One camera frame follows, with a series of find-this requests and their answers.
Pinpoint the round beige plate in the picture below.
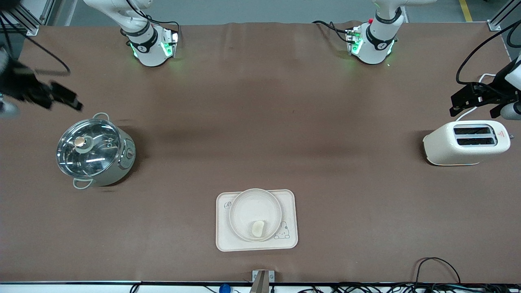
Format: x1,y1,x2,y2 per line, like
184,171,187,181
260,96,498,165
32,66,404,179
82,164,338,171
229,188,282,243

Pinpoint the cream two-slot toaster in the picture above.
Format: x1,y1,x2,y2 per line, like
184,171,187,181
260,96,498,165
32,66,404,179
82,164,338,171
422,120,511,166

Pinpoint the glass pot lid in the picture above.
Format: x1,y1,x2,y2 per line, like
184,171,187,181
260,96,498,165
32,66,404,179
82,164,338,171
56,119,123,179

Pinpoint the steel electric cooking pot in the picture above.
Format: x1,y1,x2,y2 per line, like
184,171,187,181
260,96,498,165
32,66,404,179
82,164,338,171
56,113,136,190

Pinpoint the brown table mat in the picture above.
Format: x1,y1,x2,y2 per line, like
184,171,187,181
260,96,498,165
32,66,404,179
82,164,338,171
0,21,521,284

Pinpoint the beige rabbit print tray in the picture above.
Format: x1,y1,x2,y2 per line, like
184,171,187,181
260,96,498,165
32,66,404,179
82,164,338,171
215,189,298,252

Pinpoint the white toaster power cable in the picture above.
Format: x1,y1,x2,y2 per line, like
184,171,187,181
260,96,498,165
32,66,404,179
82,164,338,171
455,73,497,122

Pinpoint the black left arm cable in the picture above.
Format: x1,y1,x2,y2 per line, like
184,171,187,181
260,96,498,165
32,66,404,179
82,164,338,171
456,20,521,86

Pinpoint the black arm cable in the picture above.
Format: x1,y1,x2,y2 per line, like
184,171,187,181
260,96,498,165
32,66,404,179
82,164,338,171
456,20,521,86
0,8,72,77

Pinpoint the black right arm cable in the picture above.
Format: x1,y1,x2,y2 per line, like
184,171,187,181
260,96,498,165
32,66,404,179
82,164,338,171
0,8,72,77

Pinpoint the aluminium frame profile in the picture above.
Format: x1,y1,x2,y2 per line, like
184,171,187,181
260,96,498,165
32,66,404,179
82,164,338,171
486,0,521,32
0,0,55,36

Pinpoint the black right base cable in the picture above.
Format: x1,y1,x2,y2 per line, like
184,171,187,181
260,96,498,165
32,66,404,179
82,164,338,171
126,0,181,34

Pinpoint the black base cable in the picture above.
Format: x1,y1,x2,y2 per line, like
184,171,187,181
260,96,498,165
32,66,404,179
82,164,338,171
126,0,181,34
312,20,351,42

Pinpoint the black left base cable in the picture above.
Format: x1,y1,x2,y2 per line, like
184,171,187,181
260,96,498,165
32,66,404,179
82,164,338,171
312,20,351,42

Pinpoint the black looped cable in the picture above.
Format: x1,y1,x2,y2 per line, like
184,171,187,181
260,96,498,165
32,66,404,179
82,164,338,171
414,257,462,285

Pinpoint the black cable bundle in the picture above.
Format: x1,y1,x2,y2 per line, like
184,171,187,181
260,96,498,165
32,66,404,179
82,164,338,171
297,282,521,293

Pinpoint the grey metal camera bracket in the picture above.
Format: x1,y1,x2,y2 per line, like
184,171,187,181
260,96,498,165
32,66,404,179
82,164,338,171
249,270,275,293

